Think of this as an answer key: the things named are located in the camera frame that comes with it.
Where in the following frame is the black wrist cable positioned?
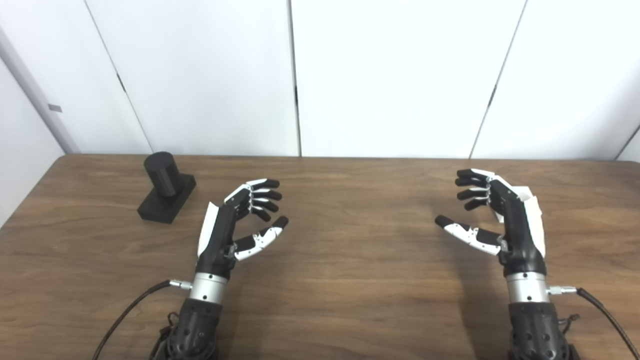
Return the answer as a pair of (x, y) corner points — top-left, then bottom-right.
(547, 285), (640, 358)
(91, 280), (193, 360)

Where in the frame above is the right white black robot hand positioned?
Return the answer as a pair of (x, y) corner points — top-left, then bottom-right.
(434, 168), (547, 278)

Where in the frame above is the black cylinder peg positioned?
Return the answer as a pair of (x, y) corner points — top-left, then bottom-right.
(137, 151), (197, 224)

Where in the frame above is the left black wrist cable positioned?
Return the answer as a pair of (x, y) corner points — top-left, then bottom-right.
(91, 280), (193, 360)

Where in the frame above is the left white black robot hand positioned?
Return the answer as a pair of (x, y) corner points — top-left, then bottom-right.
(195, 178), (290, 281)

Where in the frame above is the grey wall corner post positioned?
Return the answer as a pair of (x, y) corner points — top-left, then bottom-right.
(0, 27), (81, 155)

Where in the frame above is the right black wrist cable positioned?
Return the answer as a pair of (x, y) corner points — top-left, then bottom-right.
(547, 285), (640, 358)

